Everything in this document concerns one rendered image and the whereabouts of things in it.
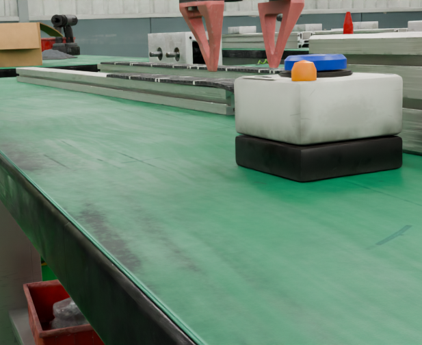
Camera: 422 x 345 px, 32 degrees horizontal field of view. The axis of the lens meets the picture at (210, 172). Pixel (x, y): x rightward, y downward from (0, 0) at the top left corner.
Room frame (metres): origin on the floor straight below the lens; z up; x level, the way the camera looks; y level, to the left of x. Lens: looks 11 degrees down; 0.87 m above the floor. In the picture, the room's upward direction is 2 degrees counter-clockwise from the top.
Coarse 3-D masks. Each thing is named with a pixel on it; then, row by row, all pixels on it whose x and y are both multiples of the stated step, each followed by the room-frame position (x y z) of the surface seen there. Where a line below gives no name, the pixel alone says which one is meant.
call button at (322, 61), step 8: (288, 56) 0.49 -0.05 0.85; (296, 56) 0.47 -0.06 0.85; (304, 56) 0.47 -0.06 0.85; (312, 56) 0.47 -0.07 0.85; (320, 56) 0.47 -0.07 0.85; (328, 56) 0.47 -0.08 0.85; (336, 56) 0.47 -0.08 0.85; (344, 56) 0.48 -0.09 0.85; (288, 64) 0.48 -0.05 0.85; (320, 64) 0.47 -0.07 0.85; (328, 64) 0.47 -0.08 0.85; (336, 64) 0.47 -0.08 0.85; (344, 64) 0.47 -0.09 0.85
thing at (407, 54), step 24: (312, 48) 0.62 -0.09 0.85; (336, 48) 0.60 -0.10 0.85; (360, 48) 0.57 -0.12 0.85; (384, 48) 0.55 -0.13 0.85; (408, 48) 0.52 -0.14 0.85; (360, 72) 0.57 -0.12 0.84; (384, 72) 0.55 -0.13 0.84; (408, 72) 0.52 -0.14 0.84; (408, 96) 0.52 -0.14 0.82; (408, 120) 0.52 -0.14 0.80; (408, 144) 0.52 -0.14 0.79
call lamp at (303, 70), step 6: (294, 66) 0.44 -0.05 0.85; (300, 66) 0.44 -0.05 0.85; (306, 66) 0.44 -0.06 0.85; (312, 66) 0.44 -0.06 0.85; (294, 72) 0.44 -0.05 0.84; (300, 72) 0.44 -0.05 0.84; (306, 72) 0.44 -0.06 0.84; (312, 72) 0.44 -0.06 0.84; (294, 78) 0.44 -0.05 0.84; (300, 78) 0.44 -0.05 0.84; (306, 78) 0.44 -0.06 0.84; (312, 78) 0.44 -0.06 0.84
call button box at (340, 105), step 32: (256, 96) 0.47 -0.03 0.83; (288, 96) 0.44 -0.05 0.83; (320, 96) 0.44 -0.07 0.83; (352, 96) 0.45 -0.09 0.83; (384, 96) 0.46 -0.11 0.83; (256, 128) 0.47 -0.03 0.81; (288, 128) 0.44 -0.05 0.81; (320, 128) 0.44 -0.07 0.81; (352, 128) 0.45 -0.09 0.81; (384, 128) 0.46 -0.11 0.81; (256, 160) 0.48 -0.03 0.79; (288, 160) 0.44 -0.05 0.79; (320, 160) 0.44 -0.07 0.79; (352, 160) 0.45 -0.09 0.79; (384, 160) 0.46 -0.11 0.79
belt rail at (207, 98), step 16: (32, 80) 1.55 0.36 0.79; (48, 80) 1.45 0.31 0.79; (64, 80) 1.37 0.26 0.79; (80, 80) 1.27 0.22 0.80; (96, 80) 1.20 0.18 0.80; (112, 80) 1.13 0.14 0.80; (128, 80) 1.08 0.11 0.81; (112, 96) 1.14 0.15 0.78; (128, 96) 1.08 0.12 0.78; (144, 96) 1.02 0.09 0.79; (160, 96) 0.98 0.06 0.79; (176, 96) 0.95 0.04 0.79; (192, 96) 0.91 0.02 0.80; (208, 96) 0.86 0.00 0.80; (224, 96) 0.82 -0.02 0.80; (224, 112) 0.82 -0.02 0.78
